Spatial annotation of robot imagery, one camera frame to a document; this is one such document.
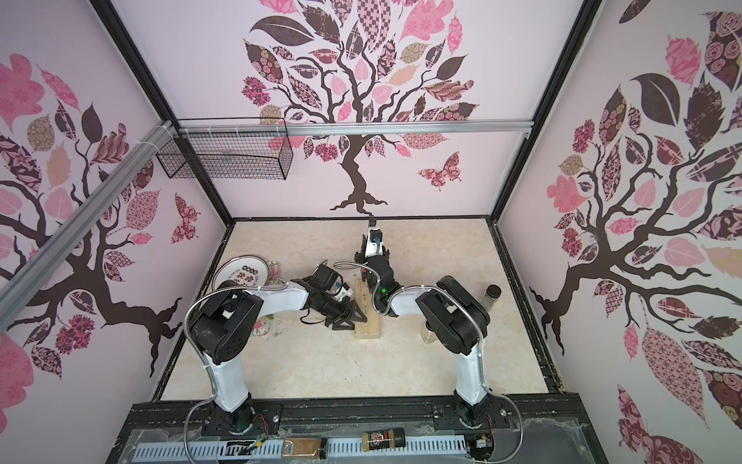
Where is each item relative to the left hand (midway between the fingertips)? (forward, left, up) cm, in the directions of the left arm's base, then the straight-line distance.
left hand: (362, 327), depth 88 cm
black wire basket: (+49, +45, +32) cm, 74 cm away
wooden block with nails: (-1, -3, +1) cm, 3 cm away
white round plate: (+23, +42, -1) cm, 48 cm away
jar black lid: (+8, -41, +8) cm, 43 cm away
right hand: (+23, -2, +18) cm, 29 cm away
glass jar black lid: (-5, -20, +4) cm, 21 cm away
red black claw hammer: (+19, -4, +27) cm, 33 cm away
